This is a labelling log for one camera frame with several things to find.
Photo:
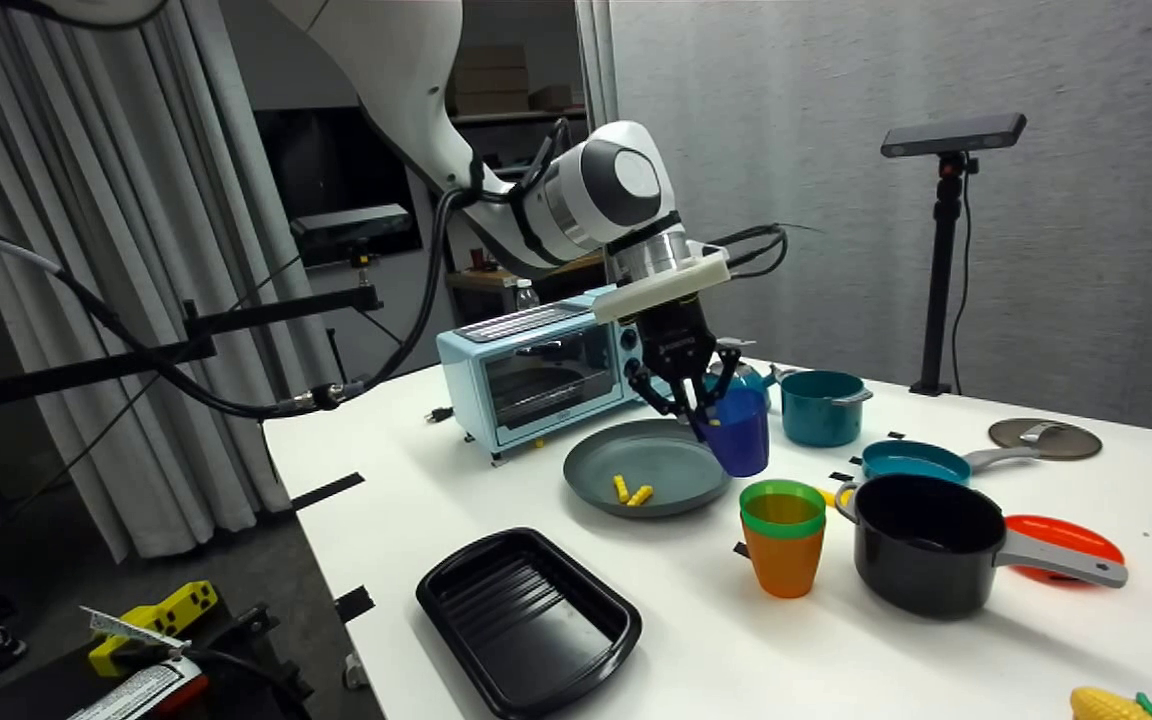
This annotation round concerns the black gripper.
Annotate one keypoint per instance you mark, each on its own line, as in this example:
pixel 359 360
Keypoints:
pixel 677 333

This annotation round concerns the blue plastic cup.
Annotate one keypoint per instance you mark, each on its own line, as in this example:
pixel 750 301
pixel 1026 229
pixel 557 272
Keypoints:
pixel 741 435

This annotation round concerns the green plastic cup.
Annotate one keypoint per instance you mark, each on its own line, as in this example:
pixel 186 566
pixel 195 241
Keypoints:
pixel 779 529

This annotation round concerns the orange plastic cup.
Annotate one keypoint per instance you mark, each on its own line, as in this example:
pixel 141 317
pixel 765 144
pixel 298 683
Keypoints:
pixel 786 570

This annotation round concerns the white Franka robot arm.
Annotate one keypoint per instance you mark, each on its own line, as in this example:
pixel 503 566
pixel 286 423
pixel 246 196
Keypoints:
pixel 562 186

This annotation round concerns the grey-green round plate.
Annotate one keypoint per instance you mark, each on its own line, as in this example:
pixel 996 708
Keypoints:
pixel 630 473

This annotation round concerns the teal toy pot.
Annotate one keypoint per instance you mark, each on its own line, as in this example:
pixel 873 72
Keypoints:
pixel 817 419

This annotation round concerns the light blue toaster oven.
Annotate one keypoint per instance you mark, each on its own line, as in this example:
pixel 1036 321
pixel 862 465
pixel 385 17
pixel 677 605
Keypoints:
pixel 539 373

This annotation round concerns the small teal frying pan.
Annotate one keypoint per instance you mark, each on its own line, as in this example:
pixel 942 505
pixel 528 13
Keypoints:
pixel 918 462

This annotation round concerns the black baking tray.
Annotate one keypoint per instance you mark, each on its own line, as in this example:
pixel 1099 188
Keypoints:
pixel 522 621

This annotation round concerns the dark storage shelf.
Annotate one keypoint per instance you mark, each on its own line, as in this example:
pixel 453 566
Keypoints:
pixel 522 122

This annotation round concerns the grey round pot lid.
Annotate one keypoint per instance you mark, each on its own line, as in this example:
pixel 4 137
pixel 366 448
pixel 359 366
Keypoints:
pixel 1043 439

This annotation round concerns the short black metal bar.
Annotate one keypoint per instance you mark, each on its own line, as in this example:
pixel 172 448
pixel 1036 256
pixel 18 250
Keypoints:
pixel 280 310

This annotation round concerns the grey fabric backdrop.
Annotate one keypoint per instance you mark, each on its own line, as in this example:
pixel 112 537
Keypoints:
pixel 1111 266

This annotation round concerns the yellow toy corn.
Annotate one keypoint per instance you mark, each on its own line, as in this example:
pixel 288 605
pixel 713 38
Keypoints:
pixel 1101 706

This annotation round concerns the grey pleated curtain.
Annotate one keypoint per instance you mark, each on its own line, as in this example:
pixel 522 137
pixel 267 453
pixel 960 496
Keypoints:
pixel 137 441

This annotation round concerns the yellow hand tool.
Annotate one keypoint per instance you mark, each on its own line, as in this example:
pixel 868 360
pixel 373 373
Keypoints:
pixel 161 613

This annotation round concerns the long black metal bar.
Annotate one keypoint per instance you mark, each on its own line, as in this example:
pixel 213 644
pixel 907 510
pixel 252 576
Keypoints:
pixel 70 373

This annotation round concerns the red and white device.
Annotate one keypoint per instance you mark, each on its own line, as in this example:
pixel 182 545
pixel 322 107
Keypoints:
pixel 149 693

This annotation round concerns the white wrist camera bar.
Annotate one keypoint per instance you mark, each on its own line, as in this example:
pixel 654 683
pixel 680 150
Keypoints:
pixel 661 284

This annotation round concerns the black camera tripod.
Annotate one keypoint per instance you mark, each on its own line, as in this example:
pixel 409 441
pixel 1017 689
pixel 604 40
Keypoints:
pixel 942 266

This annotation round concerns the black tripod-mounted camera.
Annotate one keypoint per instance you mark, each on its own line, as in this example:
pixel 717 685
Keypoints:
pixel 952 135

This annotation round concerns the black stereo camera bar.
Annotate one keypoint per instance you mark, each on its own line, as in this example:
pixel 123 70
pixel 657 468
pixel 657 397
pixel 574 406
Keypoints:
pixel 359 233

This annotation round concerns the black table bracket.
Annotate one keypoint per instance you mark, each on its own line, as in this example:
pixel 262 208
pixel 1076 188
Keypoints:
pixel 324 493
pixel 353 602

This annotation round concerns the dark wall screen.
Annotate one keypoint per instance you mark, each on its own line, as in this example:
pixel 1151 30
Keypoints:
pixel 317 163

